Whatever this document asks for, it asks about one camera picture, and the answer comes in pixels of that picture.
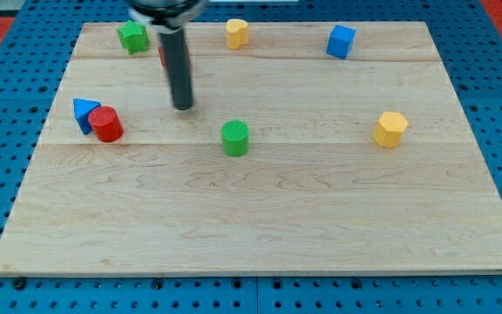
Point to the wooden board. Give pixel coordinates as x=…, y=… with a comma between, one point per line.
x=314, y=195

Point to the red cylinder block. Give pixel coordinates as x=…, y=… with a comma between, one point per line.
x=106, y=124

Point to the red block behind rod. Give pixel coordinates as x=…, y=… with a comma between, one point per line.
x=162, y=56

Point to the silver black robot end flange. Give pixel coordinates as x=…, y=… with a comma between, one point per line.
x=171, y=14

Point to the green cylinder block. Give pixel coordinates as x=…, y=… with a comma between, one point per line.
x=234, y=138

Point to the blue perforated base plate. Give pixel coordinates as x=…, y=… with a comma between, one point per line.
x=36, y=41

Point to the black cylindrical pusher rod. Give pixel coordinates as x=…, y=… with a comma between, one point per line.
x=174, y=47

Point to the blue cube block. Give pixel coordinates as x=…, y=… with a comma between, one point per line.
x=340, y=41

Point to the green star block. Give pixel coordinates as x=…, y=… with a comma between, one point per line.
x=133, y=37

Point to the yellow heart block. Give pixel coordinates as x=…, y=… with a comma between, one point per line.
x=237, y=33

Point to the yellow hexagon block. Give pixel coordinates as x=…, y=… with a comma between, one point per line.
x=389, y=129

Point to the blue triangle block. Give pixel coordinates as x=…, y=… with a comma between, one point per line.
x=82, y=109

